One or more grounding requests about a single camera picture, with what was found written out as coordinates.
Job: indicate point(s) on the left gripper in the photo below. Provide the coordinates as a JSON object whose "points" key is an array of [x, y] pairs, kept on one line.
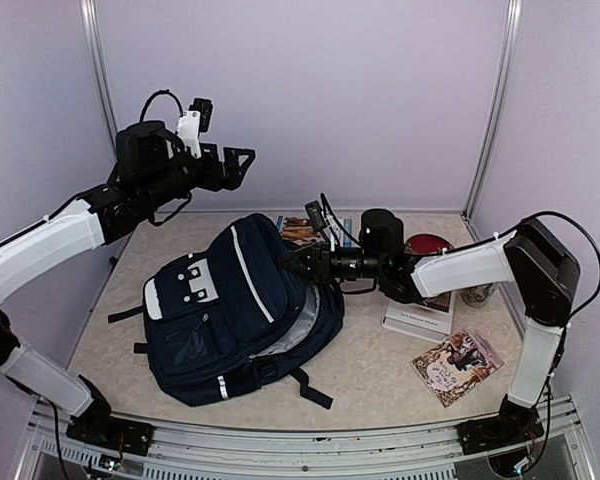
{"points": [[232, 177]]}

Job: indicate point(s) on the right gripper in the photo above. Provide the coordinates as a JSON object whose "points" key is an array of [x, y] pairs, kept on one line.
{"points": [[319, 268]]}

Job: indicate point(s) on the navy blue backpack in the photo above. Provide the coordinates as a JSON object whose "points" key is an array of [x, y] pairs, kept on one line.
{"points": [[227, 321]]}

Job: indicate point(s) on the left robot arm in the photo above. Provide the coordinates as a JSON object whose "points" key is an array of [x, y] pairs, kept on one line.
{"points": [[25, 256]]}

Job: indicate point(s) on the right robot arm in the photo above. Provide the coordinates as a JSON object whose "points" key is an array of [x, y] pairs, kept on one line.
{"points": [[535, 274]]}

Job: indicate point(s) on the red patterned plate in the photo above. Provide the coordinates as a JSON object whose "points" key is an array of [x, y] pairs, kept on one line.
{"points": [[423, 244]]}

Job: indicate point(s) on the coffee cover white book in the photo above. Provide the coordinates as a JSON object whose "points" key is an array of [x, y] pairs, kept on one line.
{"points": [[430, 319]]}

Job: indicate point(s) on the white patterned mug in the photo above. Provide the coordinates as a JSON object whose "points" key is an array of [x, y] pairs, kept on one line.
{"points": [[478, 296]]}

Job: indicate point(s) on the illustrated floral cover book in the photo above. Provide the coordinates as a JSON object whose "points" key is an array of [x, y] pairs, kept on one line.
{"points": [[456, 366]]}

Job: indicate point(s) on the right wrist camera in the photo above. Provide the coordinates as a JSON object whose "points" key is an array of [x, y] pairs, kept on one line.
{"points": [[323, 221]]}

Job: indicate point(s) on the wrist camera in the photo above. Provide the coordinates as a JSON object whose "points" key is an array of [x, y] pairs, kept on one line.
{"points": [[194, 121], [323, 221]]}

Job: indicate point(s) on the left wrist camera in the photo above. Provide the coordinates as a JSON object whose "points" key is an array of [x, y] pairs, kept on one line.
{"points": [[194, 121]]}

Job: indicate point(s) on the left aluminium frame post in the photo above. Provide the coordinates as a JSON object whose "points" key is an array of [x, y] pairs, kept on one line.
{"points": [[89, 15]]}

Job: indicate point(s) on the aluminium frame post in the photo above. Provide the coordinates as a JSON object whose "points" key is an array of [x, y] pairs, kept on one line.
{"points": [[89, 15], [505, 66]]}

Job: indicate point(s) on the front aluminium rail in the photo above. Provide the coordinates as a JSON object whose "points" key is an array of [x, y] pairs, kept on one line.
{"points": [[178, 450]]}

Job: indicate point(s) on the right aluminium frame post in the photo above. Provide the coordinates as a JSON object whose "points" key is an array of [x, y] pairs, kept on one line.
{"points": [[505, 66]]}

